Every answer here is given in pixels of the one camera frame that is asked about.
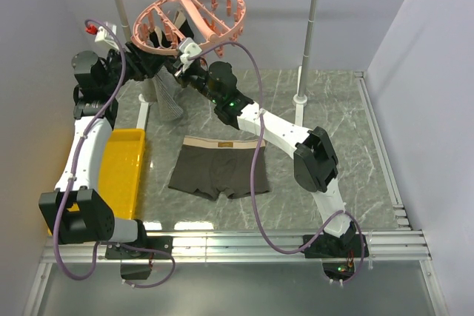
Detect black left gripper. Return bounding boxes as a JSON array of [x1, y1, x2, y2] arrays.
[[101, 41, 168, 94]]

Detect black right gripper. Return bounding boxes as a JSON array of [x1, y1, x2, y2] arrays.
[[164, 57, 221, 106]]

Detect grey striped underwear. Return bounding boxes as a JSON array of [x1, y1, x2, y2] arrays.
[[141, 67, 184, 121]]

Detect pink round clip hanger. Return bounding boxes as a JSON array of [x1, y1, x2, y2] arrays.
[[131, 0, 247, 58]]

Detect dark grey boxer briefs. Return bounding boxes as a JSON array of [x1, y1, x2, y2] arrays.
[[168, 136, 258, 201]]

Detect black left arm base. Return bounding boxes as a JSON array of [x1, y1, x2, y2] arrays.
[[104, 236, 176, 289]]

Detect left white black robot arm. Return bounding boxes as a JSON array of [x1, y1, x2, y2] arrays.
[[39, 42, 165, 258]]

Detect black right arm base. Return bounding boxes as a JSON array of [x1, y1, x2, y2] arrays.
[[302, 223, 370, 284]]

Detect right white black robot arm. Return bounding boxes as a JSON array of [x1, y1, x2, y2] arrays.
[[173, 58, 353, 257]]

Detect black hanging underwear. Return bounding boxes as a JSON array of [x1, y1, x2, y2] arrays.
[[147, 7, 197, 50]]

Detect yellow plastic tray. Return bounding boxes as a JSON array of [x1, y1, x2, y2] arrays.
[[39, 120, 145, 244]]

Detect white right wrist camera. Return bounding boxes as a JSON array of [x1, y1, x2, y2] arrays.
[[178, 38, 202, 72]]

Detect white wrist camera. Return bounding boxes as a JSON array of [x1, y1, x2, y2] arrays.
[[178, 38, 202, 72], [85, 21, 117, 47]]

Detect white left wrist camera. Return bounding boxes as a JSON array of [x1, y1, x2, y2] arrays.
[[85, 21, 117, 47]]

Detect aluminium right side rail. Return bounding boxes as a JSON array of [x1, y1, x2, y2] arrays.
[[354, 71, 413, 230]]

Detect aluminium table edge rail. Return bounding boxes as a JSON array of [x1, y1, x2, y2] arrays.
[[40, 229, 432, 263]]

